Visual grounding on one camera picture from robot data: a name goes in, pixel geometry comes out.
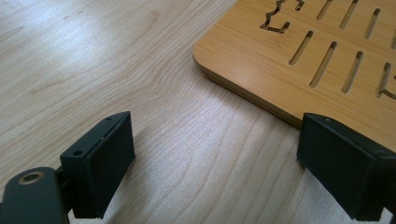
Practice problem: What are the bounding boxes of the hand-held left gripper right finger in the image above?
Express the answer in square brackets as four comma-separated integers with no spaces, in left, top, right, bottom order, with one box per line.
[296,112,396,222]

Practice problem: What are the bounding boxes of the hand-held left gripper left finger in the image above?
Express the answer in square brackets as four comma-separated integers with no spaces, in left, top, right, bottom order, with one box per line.
[59,110,136,219]

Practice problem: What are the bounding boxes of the slotted bamboo board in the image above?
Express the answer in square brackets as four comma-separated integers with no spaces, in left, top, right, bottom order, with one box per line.
[191,0,396,153]

